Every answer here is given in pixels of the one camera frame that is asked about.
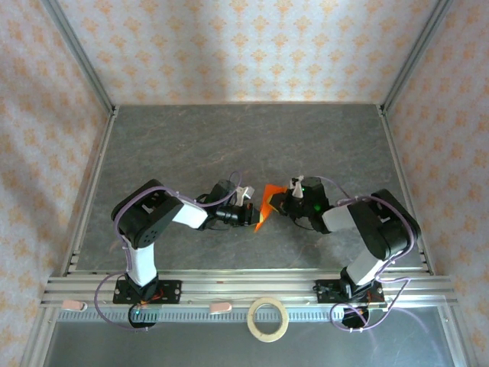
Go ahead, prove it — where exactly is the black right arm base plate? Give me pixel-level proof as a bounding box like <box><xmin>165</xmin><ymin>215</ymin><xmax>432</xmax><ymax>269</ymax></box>
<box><xmin>315</xmin><ymin>280</ymin><xmax>385</xmax><ymax>305</ymax></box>

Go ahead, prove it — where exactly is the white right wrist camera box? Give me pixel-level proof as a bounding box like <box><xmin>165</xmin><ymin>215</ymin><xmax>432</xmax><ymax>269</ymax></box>
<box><xmin>290</xmin><ymin>174</ymin><xmax>306</xmax><ymax>200</ymax></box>

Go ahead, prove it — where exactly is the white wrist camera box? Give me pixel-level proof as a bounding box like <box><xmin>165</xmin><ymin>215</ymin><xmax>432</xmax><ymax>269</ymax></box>
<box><xmin>290</xmin><ymin>174</ymin><xmax>306</xmax><ymax>200</ymax></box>
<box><xmin>234</xmin><ymin>185</ymin><xmax>256</xmax><ymax>206</ymax></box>

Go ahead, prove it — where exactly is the aluminium frame post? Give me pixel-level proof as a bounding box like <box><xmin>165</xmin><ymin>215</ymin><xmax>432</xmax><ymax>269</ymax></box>
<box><xmin>40</xmin><ymin>0</ymin><xmax>118</xmax><ymax>115</ymax></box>
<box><xmin>380</xmin><ymin>0</ymin><xmax>455</xmax><ymax>115</ymax></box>

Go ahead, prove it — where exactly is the aluminium mounting rail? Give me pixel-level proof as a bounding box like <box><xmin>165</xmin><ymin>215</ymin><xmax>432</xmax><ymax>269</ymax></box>
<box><xmin>40</xmin><ymin>269</ymin><xmax>458</xmax><ymax>309</ymax></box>

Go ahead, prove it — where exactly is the aluminium table side rail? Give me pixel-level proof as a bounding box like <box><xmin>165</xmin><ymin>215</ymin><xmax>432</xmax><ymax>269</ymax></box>
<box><xmin>60</xmin><ymin>106</ymin><xmax>120</xmax><ymax>276</ymax></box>
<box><xmin>377</xmin><ymin>106</ymin><xmax>436</xmax><ymax>276</ymax></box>

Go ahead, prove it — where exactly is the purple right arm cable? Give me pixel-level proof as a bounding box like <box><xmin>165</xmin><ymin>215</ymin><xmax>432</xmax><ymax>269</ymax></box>
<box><xmin>315</xmin><ymin>175</ymin><xmax>418</xmax><ymax>333</ymax></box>

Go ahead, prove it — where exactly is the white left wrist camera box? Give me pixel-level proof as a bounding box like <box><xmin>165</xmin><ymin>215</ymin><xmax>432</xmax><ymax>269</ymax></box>
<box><xmin>234</xmin><ymin>185</ymin><xmax>256</xmax><ymax>206</ymax></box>

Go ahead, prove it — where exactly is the grey slotted cable duct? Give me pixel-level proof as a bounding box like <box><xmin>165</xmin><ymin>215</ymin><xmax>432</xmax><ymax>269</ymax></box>
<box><xmin>55</xmin><ymin>305</ymin><xmax>448</xmax><ymax>323</ymax></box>

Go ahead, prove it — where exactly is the beige tape roll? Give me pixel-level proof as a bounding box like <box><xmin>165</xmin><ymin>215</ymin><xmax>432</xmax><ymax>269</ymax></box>
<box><xmin>247</xmin><ymin>297</ymin><xmax>290</xmax><ymax>343</ymax></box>

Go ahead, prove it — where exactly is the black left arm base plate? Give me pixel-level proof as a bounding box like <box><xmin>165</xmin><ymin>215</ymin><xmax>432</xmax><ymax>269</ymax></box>
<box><xmin>113</xmin><ymin>280</ymin><xmax>183</xmax><ymax>305</ymax></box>

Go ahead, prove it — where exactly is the orange paper sheet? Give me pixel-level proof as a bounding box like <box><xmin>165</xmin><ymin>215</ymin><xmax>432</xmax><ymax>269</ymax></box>
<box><xmin>254</xmin><ymin>183</ymin><xmax>290</xmax><ymax>233</ymax></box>

